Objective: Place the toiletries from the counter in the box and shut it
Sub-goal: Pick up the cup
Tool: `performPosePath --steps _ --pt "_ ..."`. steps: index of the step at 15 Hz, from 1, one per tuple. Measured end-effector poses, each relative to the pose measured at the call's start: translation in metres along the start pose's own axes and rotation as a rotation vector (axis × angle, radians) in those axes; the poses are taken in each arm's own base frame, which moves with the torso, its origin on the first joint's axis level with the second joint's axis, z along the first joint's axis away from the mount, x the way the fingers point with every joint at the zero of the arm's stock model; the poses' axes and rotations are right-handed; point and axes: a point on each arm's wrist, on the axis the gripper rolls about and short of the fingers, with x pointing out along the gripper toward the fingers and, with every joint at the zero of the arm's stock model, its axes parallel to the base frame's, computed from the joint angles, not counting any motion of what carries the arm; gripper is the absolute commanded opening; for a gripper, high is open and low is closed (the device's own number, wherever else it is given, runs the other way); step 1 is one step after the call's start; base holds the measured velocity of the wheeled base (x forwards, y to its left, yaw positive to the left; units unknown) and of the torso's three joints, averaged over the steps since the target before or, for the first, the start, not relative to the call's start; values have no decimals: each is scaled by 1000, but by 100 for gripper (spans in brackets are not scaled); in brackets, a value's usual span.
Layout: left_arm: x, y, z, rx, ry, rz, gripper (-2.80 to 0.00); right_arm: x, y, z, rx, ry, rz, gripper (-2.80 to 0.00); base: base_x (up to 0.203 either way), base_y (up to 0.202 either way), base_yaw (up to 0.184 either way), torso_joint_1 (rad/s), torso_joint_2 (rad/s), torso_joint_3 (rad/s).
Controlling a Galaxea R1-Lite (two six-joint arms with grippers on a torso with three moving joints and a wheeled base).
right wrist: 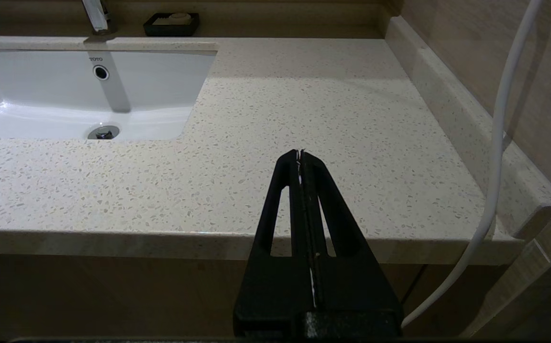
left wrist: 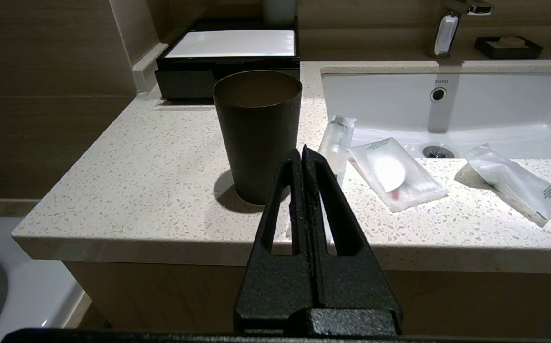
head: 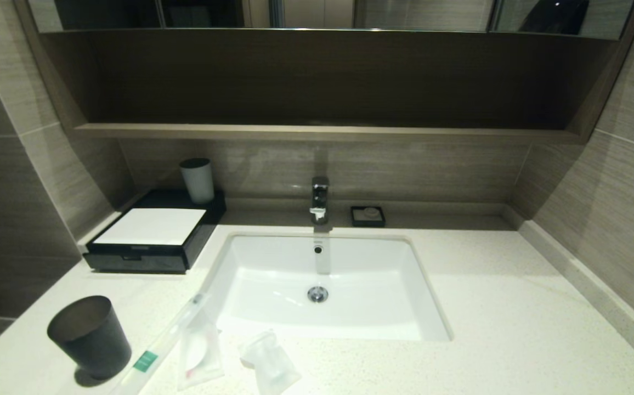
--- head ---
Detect black cup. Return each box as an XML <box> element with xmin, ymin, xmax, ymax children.
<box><xmin>47</xmin><ymin>296</ymin><xmax>132</xmax><ymax>380</ymax></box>

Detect black drawer box white top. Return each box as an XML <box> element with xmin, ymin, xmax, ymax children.
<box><xmin>83</xmin><ymin>189</ymin><xmax>227</xmax><ymax>274</ymax></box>

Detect chrome faucet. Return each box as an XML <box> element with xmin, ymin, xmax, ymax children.
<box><xmin>310</xmin><ymin>176</ymin><xmax>330</xmax><ymax>225</ymax></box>

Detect black soap dish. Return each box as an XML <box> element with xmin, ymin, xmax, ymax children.
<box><xmin>350</xmin><ymin>206</ymin><xmax>386</xmax><ymax>228</ymax></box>

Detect white sink basin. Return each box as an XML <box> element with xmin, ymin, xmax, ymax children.
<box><xmin>199</xmin><ymin>232</ymin><xmax>454</xmax><ymax>343</ymax></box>

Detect grey white cup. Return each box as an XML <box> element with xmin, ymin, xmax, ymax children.
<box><xmin>179</xmin><ymin>158</ymin><xmax>215</xmax><ymax>205</ymax></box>

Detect crumpled clear plastic sachet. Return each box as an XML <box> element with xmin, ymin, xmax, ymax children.
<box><xmin>239</xmin><ymin>329</ymin><xmax>302</xmax><ymax>395</ymax></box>

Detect clear sachet cotton pads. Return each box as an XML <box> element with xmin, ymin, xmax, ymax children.
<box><xmin>177</xmin><ymin>315</ymin><xmax>225</xmax><ymax>391</ymax></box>

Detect mirror cabinet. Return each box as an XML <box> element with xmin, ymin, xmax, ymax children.
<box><xmin>26</xmin><ymin>0</ymin><xmax>634</xmax><ymax>40</ymax></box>

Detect toothbrush packet green label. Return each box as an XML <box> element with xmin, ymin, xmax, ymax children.
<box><xmin>110</xmin><ymin>292</ymin><xmax>211</xmax><ymax>395</ymax></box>

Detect brown wooden wall shelf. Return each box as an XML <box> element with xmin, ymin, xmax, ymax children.
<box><xmin>13</xmin><ymin>0</ymin><xmax>634</xmax><ymax>144</ymax></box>

